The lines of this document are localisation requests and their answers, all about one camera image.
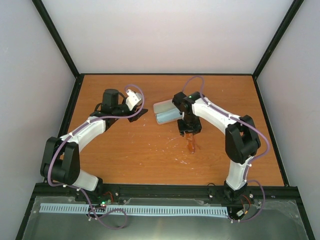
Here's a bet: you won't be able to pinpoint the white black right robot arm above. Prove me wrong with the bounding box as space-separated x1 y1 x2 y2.
172 92 261 203

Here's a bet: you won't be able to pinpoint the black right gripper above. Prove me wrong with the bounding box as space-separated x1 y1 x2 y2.
177 113 202 137

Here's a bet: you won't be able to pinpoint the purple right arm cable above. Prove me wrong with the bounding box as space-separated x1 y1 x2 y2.
181 75 271 224

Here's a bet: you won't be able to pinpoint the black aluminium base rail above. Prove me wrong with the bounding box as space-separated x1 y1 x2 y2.
31 183 302 206

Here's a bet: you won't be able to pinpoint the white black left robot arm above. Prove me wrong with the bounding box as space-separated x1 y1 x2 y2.
40 85 148 202

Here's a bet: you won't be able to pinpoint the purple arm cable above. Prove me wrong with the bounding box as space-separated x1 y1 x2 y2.
46 84 145 230
181 75 271 224

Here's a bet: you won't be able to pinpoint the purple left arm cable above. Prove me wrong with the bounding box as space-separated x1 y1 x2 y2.
46 84 145 230

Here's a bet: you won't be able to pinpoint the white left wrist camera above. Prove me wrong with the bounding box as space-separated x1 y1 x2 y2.
125 89 143 111

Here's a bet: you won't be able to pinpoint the black enclosure frame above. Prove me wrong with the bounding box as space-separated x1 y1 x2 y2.
15 0 315 240

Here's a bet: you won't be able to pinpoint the orange transparent sunglasses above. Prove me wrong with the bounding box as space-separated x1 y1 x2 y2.
184 133 201 154

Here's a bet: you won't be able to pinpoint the clear acrylic front plate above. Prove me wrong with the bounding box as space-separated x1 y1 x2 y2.
22 197 308 240

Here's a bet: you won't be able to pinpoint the white pink glasses case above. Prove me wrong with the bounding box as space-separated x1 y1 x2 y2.
153 99 182 125

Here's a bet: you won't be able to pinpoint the light blue cleaning cloth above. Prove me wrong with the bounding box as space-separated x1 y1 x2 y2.
156 108 182 125

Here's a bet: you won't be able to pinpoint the light blue slotted cable duct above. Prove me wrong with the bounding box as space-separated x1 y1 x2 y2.
39 203 228 218

